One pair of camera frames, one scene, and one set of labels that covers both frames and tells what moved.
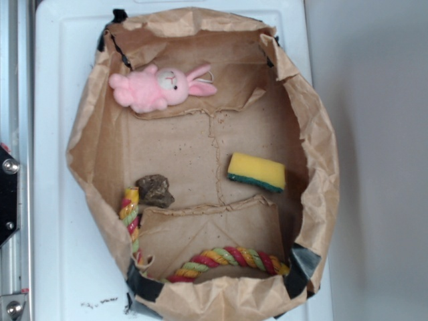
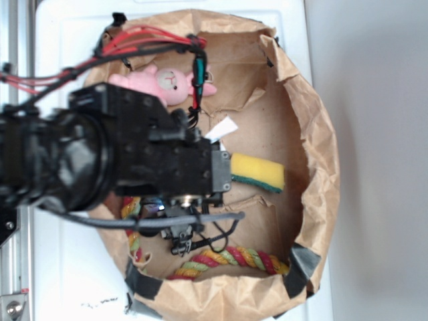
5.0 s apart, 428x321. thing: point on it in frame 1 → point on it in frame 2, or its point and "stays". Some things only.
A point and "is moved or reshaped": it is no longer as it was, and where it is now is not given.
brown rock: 154,190 is moved or reshaped
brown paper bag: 202,152 stays
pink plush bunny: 152,88 stays
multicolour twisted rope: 201,263 stays
